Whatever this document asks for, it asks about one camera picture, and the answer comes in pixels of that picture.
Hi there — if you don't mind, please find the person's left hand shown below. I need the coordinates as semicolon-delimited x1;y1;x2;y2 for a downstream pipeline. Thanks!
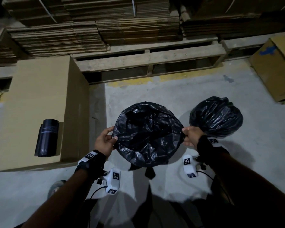
94;126;118;157

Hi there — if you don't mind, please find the person's right hand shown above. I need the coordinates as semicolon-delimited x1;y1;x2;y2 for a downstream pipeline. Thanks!
181;126;206;150

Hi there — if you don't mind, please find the roll of black bags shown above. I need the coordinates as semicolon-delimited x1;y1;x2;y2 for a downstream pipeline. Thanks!
34;119;60;157

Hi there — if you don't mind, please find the person's left forearm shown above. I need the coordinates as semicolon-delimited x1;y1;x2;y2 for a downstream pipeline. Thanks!
21;169;93;228

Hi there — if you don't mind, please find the person's right forearm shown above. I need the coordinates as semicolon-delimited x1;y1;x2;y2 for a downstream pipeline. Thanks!
211;152;285;228

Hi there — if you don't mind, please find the person's left foot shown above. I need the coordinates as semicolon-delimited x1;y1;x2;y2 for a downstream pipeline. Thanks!
47;180;67;200

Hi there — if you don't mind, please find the large plain cardboard box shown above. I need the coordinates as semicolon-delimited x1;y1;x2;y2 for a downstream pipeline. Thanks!
0;56;91;173

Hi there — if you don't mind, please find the wooden pallet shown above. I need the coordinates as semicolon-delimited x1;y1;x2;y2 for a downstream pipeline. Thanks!
71;36;227;84
0;66;17;93
219;30;285;61

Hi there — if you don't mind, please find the cardboard box with blue tape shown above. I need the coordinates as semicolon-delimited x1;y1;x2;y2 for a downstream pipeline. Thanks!
249;33;285;105

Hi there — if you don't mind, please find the black right wrist strap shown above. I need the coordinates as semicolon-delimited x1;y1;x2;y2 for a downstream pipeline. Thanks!
196;135;230;165

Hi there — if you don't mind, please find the black wrist strap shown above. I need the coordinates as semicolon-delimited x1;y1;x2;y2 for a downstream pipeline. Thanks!
75;150;107;181
196;135;230;165

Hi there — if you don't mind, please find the black left wrist strap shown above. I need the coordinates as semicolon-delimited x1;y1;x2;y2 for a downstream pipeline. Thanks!
75;150;107;181

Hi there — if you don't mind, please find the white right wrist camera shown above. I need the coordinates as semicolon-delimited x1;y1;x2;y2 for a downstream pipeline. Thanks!
182;154;200;179

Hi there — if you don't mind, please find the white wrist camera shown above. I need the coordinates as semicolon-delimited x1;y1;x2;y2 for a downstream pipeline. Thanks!
102;168;122;195
182;154;200;179

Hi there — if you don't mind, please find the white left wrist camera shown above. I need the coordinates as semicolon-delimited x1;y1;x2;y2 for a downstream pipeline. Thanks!
102;168;122;195

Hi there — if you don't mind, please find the black right camera cable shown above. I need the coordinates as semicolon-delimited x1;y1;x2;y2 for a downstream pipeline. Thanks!
196;170;214;181

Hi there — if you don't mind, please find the black camera cable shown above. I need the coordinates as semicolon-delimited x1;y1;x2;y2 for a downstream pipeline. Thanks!
89;185;109;200
196;170;214;181

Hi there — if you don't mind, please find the black left camera cable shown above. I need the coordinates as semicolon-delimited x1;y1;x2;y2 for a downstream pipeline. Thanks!
89;185;109;200

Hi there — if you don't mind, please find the strapped bundle of flattened cardboard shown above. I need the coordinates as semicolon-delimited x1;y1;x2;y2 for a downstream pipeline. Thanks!
2;0;180;27

